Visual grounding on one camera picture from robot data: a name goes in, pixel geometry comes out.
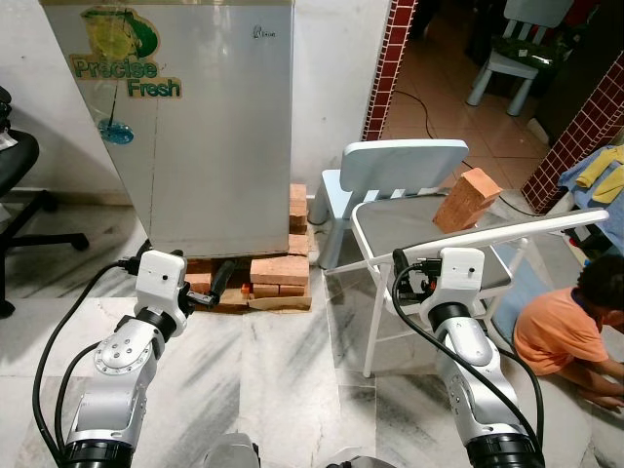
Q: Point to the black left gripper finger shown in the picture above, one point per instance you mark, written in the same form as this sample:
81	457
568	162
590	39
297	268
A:
223	277

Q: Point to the silver fridge door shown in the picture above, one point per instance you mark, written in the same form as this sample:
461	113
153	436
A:
214	146

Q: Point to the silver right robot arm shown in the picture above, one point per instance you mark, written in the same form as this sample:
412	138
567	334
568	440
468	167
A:
478	375

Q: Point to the loose red clay brick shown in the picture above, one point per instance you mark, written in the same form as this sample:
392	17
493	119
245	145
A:
468	200

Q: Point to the dusty blue floor item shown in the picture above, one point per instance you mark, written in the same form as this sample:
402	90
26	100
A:
522	292

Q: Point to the light blue plastic child chair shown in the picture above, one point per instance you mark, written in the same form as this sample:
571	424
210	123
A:
409	161

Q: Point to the child in orange shirt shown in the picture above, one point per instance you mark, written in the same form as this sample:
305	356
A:
556	336

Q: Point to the grey robot left leg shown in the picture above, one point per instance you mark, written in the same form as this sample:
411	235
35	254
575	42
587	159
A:
231	453

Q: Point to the grey robot leg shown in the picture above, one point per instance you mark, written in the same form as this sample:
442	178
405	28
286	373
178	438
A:
349	462
231	453

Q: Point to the grey robot right leg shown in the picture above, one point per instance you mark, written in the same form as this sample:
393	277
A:
349	462

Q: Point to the yellow cloth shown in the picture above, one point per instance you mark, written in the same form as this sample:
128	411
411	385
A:
604	171

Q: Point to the white plastic child chair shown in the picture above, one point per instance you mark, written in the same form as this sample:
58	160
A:
507	66

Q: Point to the black office chair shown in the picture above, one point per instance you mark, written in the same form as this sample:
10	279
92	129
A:
15	161

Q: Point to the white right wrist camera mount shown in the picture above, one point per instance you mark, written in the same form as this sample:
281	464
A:
461	275

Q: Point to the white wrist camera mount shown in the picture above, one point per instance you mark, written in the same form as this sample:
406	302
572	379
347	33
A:
159	278
461	275

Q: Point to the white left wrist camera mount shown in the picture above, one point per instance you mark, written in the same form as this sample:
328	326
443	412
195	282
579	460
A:
159	278

